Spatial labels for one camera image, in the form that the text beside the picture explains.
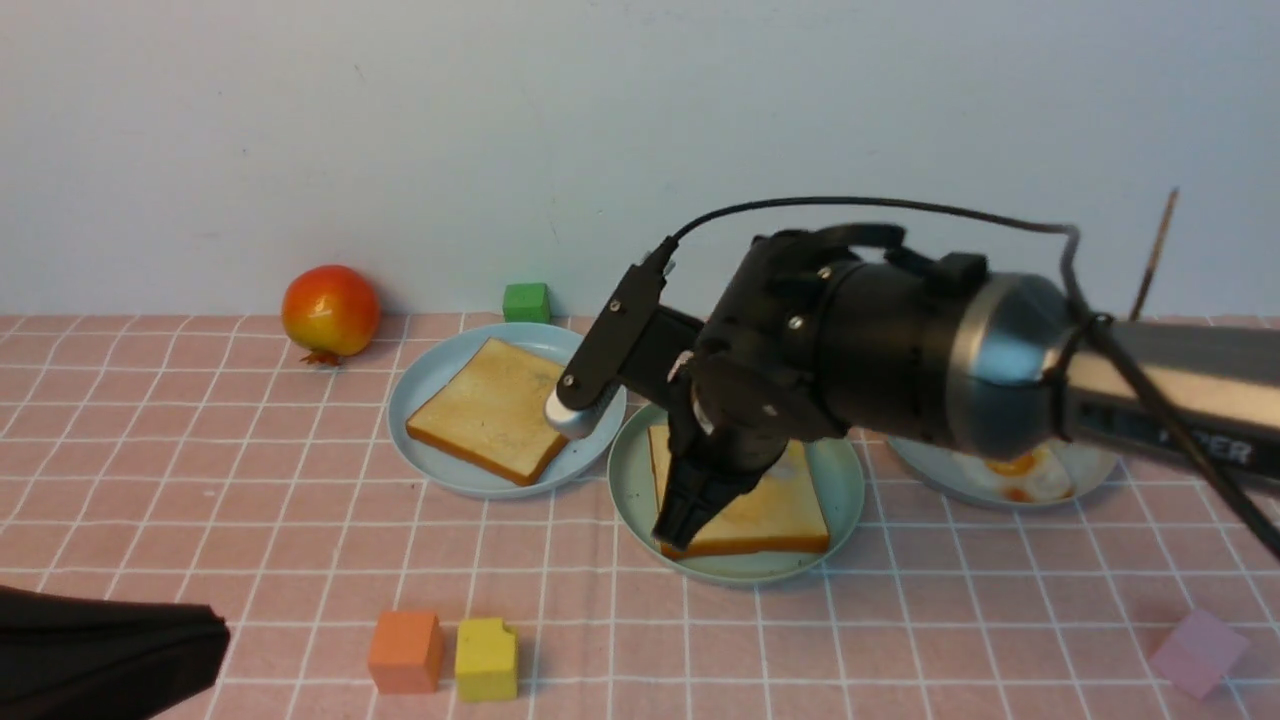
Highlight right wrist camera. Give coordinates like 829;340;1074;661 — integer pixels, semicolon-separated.
544;237;678;439

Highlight light blue plate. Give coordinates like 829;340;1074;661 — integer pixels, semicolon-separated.
387;323;626;498

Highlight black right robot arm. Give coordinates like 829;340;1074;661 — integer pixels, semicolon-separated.
652;225;1277;552

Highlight red yellow pomegranate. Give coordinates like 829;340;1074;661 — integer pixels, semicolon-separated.
280;264;381;366

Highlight teal green plate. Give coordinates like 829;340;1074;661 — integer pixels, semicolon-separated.
607;407;867;585

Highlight toast slice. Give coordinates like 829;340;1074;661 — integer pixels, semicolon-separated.
654;441;831;559
404;338;568;487

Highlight pink checkered tablecloth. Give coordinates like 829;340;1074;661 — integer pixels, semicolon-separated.
1;313;1279;719

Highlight yellow foam block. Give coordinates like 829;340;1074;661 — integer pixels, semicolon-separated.
454;618;518;703

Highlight grey blue plate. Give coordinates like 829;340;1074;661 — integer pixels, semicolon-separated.
887;436;1119;510

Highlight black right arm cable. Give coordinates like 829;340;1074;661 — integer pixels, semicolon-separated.
650;196;1280;561

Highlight green foam cube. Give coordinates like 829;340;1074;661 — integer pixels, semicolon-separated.
502;282;553;324

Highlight pink foam cube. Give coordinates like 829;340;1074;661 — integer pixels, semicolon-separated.
1149;609;1251;701

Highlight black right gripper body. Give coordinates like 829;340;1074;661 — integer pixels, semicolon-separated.
620;228;906;471

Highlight front fried egg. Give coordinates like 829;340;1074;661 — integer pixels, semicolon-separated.
980;445;1076;503

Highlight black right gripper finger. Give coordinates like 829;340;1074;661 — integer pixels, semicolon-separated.
652;439;776;550

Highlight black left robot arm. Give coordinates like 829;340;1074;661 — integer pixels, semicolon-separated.
1;587;230;719

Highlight orange foam cube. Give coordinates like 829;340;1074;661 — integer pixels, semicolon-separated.
367;609;445;694

